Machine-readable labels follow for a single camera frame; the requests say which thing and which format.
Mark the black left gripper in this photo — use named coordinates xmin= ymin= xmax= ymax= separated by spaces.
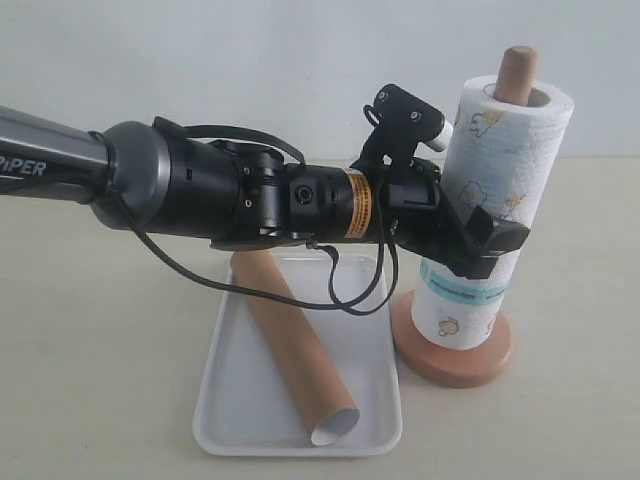
xmin=380 ymin=157 xmax=530 ymax=280

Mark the white rectangular plastic tray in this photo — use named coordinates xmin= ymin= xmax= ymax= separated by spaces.
xmin=192 ymin=253 xmax=403 ymax=457

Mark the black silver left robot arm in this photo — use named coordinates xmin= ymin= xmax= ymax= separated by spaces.
xmin=1 ymin=103 xmax=529 ymax=280

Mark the wooden paper towel holder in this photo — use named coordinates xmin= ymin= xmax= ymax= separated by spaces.
xmin=392 ymin=46 xmax=538 ymax=388

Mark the brown cardboard tube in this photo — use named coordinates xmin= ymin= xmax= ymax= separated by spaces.
xmin=230 ymin=252 xmax=362 ymax=448

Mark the black camera cable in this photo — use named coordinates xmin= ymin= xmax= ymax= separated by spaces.
xmin=104 ymin=116 xmax=401 ymax=318

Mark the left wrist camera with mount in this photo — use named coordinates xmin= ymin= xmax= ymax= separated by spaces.
xmin=351 ymin=83 xmax=453 ymax=174

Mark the printed white paper towel roll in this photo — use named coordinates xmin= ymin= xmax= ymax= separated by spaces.
xmin=411 ymin=75 xmax=574 ymax=350

